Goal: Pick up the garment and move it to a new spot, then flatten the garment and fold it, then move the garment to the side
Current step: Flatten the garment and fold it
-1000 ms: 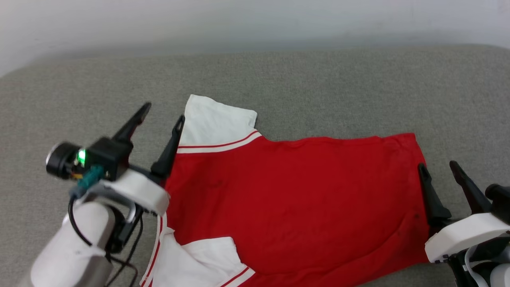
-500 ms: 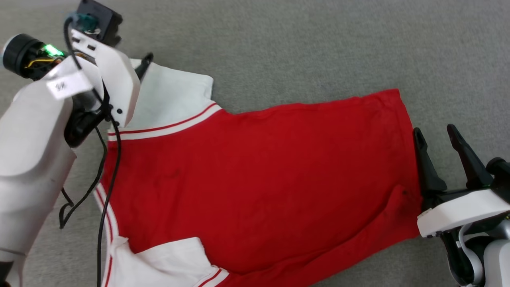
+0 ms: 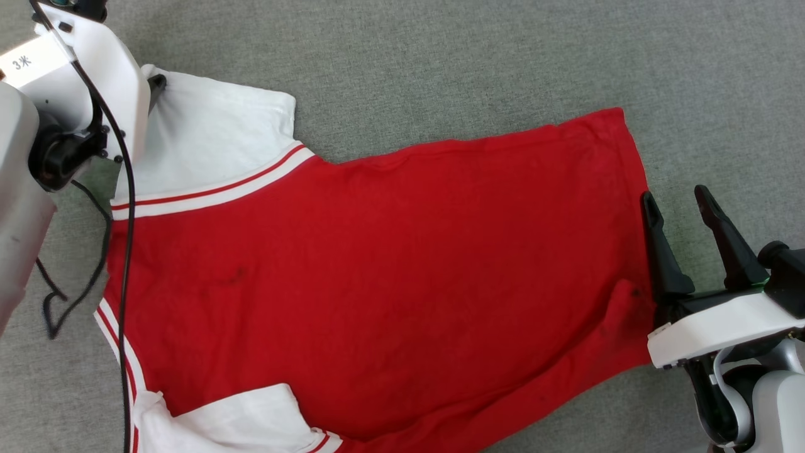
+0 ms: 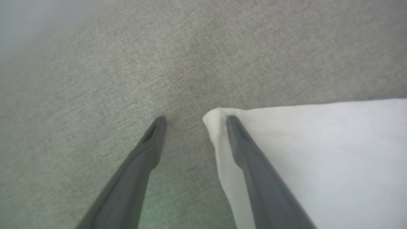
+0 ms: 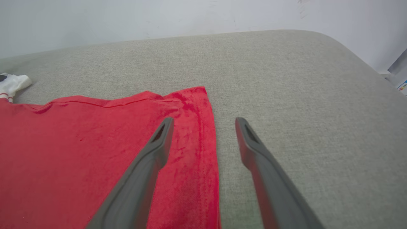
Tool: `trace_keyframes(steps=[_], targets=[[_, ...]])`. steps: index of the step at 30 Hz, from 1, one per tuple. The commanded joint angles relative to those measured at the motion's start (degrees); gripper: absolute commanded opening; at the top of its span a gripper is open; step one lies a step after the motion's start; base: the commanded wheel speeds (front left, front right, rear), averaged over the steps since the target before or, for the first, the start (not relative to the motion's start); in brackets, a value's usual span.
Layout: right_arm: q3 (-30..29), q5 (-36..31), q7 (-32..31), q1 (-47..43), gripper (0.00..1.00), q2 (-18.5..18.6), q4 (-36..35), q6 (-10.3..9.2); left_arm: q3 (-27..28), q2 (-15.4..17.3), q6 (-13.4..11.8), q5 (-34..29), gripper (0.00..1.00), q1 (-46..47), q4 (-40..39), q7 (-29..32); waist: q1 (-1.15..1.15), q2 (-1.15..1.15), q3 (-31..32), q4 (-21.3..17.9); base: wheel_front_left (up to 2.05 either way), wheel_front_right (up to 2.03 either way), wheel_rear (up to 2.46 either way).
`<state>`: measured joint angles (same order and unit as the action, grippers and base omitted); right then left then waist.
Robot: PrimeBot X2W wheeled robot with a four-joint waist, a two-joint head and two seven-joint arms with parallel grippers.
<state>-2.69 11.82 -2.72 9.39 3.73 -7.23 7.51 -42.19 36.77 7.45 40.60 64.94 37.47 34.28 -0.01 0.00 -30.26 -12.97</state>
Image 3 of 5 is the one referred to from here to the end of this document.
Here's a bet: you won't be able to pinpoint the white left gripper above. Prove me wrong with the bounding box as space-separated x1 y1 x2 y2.
0 5 169 161

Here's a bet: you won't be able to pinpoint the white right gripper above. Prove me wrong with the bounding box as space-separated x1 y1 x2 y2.
640 184 805 370

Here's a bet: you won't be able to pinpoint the red polo shirt white sleeves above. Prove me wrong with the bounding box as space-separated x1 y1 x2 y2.
93 64 658 453

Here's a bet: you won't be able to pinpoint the long thin black cable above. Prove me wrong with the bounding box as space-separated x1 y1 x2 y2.
28 0 136 453

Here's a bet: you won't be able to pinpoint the looped thin black cable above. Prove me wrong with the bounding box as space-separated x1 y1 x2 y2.
35 179 114 341

